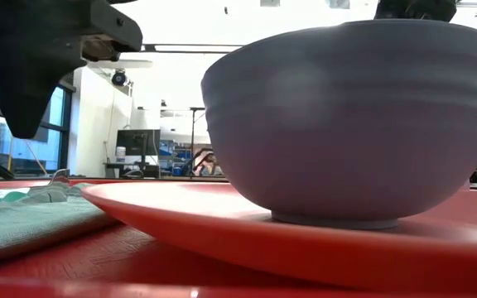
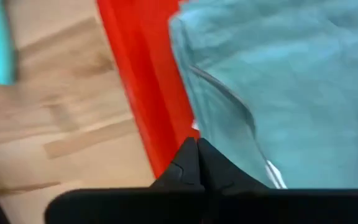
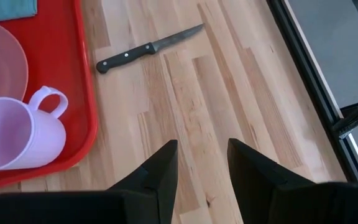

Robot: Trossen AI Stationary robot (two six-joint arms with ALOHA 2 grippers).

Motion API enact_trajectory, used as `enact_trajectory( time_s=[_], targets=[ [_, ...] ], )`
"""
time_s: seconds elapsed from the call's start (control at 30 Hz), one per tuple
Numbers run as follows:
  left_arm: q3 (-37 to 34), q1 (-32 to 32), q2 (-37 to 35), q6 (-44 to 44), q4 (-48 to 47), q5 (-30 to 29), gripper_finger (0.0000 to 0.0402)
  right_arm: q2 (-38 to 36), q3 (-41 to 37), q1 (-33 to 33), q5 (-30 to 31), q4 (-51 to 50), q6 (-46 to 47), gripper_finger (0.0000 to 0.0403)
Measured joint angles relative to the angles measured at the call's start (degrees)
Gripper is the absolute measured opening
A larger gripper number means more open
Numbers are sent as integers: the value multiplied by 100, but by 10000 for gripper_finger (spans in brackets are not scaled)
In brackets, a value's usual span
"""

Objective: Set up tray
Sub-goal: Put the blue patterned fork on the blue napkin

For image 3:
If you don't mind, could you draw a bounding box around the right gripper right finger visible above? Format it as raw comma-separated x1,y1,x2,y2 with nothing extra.
227,138,315,224

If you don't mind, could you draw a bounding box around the teal cloth napkin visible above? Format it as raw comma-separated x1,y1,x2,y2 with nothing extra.
0,0,39,22

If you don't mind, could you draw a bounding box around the black aluminium table frame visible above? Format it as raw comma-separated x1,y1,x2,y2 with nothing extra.
266,0,358,185

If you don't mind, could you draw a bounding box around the black frame clamp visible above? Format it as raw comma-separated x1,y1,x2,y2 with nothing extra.
332,98,358,140

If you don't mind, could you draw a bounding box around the pink plastic plate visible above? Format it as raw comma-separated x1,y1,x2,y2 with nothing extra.
0,18,29,103

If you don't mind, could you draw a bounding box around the pink plastic mug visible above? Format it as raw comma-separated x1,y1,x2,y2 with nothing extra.
0,85,69,173

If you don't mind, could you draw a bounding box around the knife with black handle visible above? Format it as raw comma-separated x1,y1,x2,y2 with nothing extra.
95,23,205,75

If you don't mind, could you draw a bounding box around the red plastic tray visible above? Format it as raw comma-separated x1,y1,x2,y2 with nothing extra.
0,0,99,192

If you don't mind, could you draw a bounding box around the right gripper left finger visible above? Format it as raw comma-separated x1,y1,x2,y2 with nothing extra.
108,139,180,224

